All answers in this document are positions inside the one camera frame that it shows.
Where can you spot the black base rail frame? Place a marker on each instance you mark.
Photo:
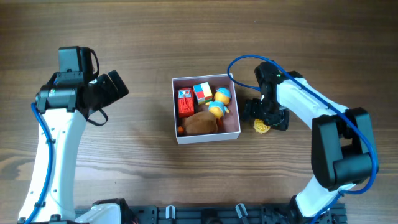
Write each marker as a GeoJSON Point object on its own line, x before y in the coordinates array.
{"type": "Point", "coordinates": [259, 214]}

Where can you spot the brown plush toy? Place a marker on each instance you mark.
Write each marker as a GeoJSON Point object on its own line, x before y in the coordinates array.
{"type": "Point", "coordinates": [198, 124]}

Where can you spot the colourful puzzle cube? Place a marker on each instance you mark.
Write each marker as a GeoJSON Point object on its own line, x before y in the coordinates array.
{"type": "Point", "coordinates": [203, 93]}

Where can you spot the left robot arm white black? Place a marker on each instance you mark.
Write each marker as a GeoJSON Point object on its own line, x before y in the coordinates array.
{"type": "Point", "coordinates": [62, 108]}

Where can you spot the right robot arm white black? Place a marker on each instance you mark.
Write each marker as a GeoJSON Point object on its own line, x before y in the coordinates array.
{"type": "Point", "coordinates": [343, 150]}

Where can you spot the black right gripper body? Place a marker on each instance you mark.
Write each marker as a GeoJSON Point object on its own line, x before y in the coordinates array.
{"type": "Point", "coordinates": [271, 115]}

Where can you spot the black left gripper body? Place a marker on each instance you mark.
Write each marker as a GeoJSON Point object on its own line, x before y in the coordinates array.
{"type": "Point", "coordinates": [106, 92]}

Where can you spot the orange blue duck toy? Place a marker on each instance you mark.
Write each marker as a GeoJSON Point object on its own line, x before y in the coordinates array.
{"type": "Point", "coordinates": [218, 107]}

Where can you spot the yellow round wheel toy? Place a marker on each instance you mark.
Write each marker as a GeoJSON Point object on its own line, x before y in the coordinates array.
{"type": "Point", "coordinates": [260, 126]}

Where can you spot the white cardboard box pink inside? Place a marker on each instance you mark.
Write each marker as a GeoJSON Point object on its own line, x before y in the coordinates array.
{"type": "Point", "coordinates": [231, 124]}

